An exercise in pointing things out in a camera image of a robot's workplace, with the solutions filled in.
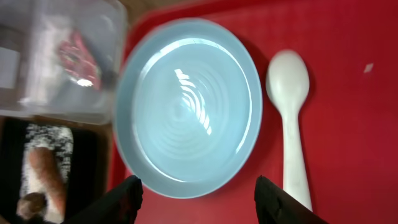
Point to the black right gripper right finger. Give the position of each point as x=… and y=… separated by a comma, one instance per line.
x=275, y=206

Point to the red snack wrapper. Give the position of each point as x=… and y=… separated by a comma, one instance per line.
x=78, y=62

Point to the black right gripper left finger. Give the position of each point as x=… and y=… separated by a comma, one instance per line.
x=118, y=206

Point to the brown food scrap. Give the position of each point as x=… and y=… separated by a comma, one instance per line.
x=31, y=205

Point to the white rice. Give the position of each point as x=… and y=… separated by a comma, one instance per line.
x=59, y=140

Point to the clear plastic bin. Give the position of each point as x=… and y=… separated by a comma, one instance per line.
x=33, y=81

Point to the black waste tray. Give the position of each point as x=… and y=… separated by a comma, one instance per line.
x=84, y=186

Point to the light blue plate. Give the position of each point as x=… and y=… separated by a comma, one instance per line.
x=188, y=108

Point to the white plastic spoon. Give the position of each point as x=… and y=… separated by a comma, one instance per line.
x=287, y=86

